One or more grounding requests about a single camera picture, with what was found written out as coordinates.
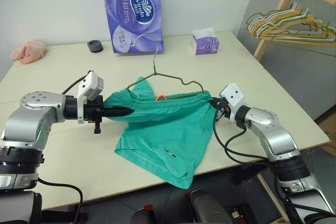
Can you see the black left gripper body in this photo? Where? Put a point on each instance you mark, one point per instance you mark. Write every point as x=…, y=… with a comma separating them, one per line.
x=93, y=111

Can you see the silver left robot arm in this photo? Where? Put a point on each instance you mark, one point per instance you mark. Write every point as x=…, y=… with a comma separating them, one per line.
x=31, y=119

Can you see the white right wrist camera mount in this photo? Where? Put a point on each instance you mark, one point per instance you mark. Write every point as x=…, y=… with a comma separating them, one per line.
x=233, y=94

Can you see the pink cloth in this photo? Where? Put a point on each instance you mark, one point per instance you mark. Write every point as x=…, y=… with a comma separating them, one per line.
x=27, y=52

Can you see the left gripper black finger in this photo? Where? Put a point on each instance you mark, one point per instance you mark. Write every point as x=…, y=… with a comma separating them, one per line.
x=118, y=109
x=115, y=113

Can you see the wooden clothes rack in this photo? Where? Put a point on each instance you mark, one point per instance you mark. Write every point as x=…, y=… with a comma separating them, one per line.
x=278, y=11

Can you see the orange clip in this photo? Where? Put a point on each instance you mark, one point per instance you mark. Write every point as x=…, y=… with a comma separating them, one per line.
x=160, y=95

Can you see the black table frame block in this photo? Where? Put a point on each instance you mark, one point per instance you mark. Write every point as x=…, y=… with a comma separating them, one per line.
x=249, y=174

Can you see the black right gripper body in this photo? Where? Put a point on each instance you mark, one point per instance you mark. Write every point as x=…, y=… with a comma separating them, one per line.
x=222, y=106

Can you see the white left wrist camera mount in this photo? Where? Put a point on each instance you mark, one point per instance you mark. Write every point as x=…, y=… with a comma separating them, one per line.
x=90, y=85

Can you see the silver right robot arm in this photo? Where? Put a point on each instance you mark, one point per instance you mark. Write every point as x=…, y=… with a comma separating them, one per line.
x=275, y=134

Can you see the light wooden frame bar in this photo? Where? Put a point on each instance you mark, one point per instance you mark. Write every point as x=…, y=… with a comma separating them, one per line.
x=273, y=197

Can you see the cardboard box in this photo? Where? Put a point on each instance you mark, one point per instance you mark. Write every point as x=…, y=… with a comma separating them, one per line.
x=329, y=129

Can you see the small purple tissue box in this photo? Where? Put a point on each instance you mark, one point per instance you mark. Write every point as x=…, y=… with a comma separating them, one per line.
x=206, y=44

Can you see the dark grey rounded shape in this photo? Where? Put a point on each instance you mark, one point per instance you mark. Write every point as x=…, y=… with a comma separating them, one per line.
x=210, y=205

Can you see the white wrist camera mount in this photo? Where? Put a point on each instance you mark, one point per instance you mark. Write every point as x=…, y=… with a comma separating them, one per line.
x=90, y=85
x=233, y=94

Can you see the purple Vinda tissue pack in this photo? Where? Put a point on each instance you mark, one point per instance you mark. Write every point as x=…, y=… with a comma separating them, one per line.
x=136, y=11

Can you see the green shorts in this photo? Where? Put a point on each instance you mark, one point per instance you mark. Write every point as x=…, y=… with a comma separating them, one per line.
x=168, y=129

